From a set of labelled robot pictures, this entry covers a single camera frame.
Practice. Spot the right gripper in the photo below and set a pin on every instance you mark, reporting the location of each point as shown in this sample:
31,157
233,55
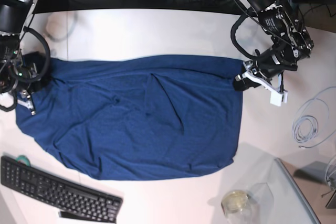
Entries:
30,67

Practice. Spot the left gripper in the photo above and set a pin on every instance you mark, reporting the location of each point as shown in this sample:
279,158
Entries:
252,77

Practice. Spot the blue t-shirt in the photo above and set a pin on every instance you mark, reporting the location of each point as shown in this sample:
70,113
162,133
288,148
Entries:
152,118

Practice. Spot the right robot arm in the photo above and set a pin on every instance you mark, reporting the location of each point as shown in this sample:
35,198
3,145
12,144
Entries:
16,19

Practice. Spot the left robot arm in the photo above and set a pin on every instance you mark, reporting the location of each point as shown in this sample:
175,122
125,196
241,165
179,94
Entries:
290,43

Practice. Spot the green tape roll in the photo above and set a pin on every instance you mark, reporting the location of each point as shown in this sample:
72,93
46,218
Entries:
23,160

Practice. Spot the grey metal stand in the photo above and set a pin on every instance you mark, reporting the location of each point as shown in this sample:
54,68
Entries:
317,183

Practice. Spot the clear glass jar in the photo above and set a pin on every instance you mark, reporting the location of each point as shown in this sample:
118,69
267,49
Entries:
252,205

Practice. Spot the black keyboard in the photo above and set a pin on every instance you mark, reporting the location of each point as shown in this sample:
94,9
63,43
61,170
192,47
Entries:
71,198

